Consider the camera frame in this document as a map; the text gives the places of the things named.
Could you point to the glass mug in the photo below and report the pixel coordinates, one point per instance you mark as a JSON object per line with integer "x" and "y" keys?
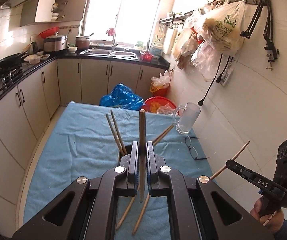
{"x": 187, "y": 118}

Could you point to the black frying pan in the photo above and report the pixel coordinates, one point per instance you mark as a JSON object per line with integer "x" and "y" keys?
{"x": 9, "y": 61}

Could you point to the green packet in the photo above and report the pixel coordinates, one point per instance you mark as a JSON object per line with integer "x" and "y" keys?
{"x": 139, "y": 45}

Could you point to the red plastic basin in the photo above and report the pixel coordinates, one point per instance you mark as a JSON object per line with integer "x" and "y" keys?
{"x": 158, "y": 103}

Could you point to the kitchen window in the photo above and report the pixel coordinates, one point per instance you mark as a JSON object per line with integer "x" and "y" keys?
{"x": 123, "y": 12}

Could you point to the clear plastic food container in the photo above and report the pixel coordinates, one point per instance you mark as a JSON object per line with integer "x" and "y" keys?
{"x": 33, "y": 58}

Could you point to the steel sink faucet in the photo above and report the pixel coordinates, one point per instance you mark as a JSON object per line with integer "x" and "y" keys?
{"x": 113, "y": 40}

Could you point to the red colander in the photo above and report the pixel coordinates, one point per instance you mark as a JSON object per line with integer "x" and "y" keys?
{"x": 49, "y": 32}

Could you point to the beige upper wall cabinets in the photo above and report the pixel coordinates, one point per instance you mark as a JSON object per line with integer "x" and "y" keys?
{"x": 46, "y": 7}

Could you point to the white bowl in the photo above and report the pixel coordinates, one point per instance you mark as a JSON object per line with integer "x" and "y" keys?
{"x": 72, "y": 49}

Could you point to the brown clay pot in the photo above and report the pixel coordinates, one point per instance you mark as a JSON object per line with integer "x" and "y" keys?
{"x": 83, "y": 42}

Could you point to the blue table cloth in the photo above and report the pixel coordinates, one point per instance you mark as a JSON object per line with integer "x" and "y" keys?
{"x": 83, "y": 155}

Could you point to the beige kitchen base cabinets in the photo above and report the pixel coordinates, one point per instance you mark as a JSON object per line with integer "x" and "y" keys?
{"x": 33, "y": 100}

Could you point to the white printed plastic bag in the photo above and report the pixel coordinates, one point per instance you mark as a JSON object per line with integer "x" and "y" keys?
{"x": 221, "y": 27}

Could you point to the dark grey utensil holder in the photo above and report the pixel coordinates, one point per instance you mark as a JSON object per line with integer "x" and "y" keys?
{"x": 129, "y": 148}

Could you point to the black kitchen countertop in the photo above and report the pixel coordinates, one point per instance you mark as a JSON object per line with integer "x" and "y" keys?
{"x": 58, "y": 56}

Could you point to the red cloth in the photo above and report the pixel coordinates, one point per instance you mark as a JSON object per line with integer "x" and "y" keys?
{"x": 111, "y": 31}

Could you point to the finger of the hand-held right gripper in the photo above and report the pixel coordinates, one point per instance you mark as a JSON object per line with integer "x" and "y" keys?
{"x": 238, "y": 167}

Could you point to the steel kitchen sink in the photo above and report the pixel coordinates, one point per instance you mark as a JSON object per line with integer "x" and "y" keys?
{"x": 111, "y": 53}

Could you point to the group of wooden chopsticks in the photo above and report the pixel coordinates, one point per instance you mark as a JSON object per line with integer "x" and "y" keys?
{"x": 115, "y": 132}

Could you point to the person's right hand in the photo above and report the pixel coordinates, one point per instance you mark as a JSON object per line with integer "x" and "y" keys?
{"x": 274, "y": 222}

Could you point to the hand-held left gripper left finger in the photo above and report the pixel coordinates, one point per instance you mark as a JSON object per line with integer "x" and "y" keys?
{"x": 133, "y": 167}

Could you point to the white wall socket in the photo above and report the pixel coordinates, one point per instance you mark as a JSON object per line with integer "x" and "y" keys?
{"x": 227, "y": 76}

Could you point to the gas stove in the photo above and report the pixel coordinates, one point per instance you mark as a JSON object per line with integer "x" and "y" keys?
{"x": 8, "y": 76}

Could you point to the blue plastic bag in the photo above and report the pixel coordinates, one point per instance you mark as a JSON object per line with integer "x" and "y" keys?
{"x": 122, "y": 98}

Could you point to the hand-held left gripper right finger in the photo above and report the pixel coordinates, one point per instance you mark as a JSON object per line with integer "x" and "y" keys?
{"x": 151, "y": 167}

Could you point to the single wooden chopstick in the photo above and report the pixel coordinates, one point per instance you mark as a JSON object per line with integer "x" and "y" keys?
{"x": 242, "y": 149}
{"x": 141, "y": 130}

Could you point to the black eyeglasses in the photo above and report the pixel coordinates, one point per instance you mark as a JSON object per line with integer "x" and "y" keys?
{"x": 192, "y": 148}

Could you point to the steel kettle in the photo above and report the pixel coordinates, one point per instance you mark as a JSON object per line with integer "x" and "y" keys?
{"x": 33, "y": 47}

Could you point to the silver rice cooker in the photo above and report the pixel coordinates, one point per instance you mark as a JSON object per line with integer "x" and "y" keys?
{"x": 55, "y": 43}

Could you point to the brown plastic bag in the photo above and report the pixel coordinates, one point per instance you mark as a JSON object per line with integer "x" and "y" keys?
{"x": 184, "y": 42}

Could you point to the small red basket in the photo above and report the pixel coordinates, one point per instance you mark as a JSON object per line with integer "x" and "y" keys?
{"x": 146, "y": 56}

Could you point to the wall utensil rack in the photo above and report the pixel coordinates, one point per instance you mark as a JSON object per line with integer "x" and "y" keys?
{"x": 176, "y": 17}

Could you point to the red trash bin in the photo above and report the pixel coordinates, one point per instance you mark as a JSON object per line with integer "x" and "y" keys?
{"x": 160, "y": 86}

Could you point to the white detergent bottle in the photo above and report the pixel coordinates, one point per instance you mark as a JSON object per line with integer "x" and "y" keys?
{"x": 157, "y": 47}

